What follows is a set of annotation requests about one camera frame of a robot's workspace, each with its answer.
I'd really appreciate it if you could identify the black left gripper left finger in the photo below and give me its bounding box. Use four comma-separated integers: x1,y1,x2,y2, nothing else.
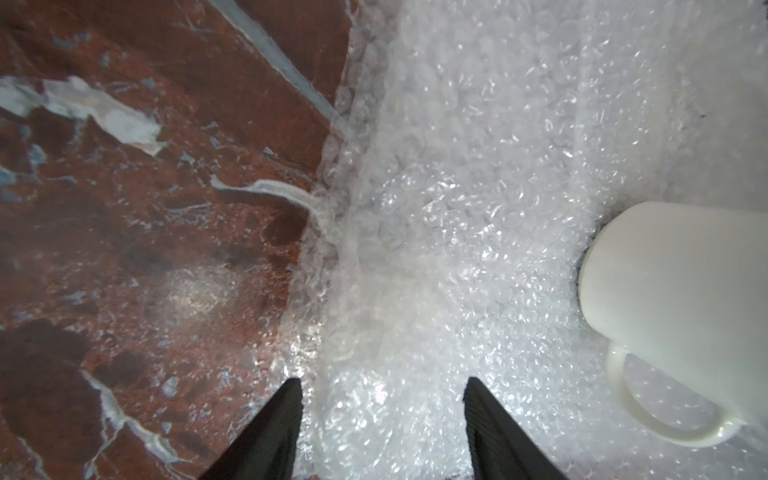
200,378,303,480

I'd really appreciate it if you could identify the white mug red inside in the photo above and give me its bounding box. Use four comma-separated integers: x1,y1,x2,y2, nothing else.
578,202,767,448

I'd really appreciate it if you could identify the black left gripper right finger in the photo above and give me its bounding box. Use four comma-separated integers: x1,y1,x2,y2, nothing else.
463,377,566,480

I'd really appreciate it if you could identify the clear bubble wrap sheet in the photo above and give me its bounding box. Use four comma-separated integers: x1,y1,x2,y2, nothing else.
281,1,767,479

